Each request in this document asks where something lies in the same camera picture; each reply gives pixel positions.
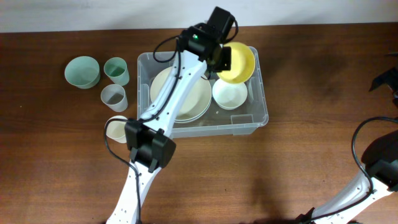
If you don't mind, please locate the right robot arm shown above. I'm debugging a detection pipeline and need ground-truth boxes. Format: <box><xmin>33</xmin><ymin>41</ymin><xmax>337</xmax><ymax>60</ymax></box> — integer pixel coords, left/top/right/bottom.
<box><xmin>295</xmin><ymin>116</ymin><xmax>397</xmax><ymax>224</ymax></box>

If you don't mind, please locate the grey cup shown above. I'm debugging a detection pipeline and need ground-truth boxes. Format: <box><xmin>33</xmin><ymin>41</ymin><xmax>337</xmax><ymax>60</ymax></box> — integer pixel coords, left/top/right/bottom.
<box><xmin>100</xmin><ymin>84</ymin><xmax>128</xmax><ymax>112</ymax></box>

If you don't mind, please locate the beige bowl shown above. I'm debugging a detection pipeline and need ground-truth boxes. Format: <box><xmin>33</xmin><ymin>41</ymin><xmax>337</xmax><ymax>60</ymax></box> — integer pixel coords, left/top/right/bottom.
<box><xmin>174</xmin><ymin>105</ymin><xmax>212</xmax><ymax>124</ymax></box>
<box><xmin>150</xmin><ymin>67</ymin><xmax>211</xmax><ymax>123</ymax></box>

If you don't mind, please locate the green cup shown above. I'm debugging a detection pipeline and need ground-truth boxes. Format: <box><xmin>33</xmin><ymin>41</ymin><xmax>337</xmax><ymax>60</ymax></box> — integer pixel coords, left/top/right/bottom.
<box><xmin>104</xmin><ymin>57</ymin><xmax>129</xmax><ymax>86</ymax></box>

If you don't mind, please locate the white small bowl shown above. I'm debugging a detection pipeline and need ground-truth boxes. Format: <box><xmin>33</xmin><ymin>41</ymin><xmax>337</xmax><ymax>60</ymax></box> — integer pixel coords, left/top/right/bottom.
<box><xmin>212</xmin><ymin>79</ymin><xmax>248</xmax><ymax>110</ymax></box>

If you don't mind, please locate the cream cup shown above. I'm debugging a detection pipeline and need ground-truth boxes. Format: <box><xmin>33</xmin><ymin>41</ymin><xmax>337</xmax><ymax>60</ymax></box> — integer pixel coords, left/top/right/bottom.
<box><xmin>106</xmin><ymin>115</ymin><xmax>127</xmax><ymax>144</ymax></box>

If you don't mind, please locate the clear plastic storage bin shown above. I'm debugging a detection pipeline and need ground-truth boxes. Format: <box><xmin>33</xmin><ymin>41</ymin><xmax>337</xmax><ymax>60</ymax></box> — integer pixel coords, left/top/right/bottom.
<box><xmin>137</xmin><ymin>47</ymin><xmax>269</xmax><ymax>138</ymax></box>

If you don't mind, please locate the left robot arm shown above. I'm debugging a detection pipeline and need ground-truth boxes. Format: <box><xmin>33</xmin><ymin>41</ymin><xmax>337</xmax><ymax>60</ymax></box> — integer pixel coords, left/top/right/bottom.
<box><xmin>107</xmin><ymin>7</ymin><xmax>238</xmax><ymax>223</ymax></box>

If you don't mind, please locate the yellow small bowl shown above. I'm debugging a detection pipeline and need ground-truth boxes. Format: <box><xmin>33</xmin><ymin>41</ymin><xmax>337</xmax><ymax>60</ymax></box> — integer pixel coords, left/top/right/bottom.
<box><xmin>217</xmin><ymin>42</ymin><xmax>256</xmax><ymax>84</ymax></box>

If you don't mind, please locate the green small bowl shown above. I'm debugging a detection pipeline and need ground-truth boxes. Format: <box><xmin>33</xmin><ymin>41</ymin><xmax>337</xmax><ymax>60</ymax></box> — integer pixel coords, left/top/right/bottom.
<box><xmin>64</xmin><ymin>56</ymin><xmax>100</xmax><ymax>89</ymax></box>

